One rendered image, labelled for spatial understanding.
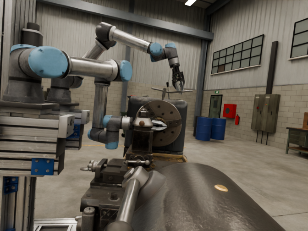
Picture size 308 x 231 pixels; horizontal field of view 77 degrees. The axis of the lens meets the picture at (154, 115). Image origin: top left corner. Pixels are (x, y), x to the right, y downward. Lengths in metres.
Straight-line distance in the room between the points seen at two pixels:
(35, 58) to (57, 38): 11.02
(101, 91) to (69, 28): 10.76
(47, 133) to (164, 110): 0.71
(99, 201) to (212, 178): 0.51
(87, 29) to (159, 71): 4.58
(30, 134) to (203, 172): 0.83
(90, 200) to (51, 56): 0.53
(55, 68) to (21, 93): 0.19
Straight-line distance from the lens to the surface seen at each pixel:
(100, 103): 1.20
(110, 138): 1.13
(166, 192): 0.16
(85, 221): 0.65
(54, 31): 11.91
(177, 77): 1.39
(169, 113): 1.30
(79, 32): 11.82
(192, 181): 0.17
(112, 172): 0.70
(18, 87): 0.95
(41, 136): 0.93
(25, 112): 0.94
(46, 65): 0.83
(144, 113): 0.72
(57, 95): 1.41
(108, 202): 0.63
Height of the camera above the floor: 1.20
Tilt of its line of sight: 3 degrees down
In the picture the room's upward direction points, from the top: 5 degrees clockwise
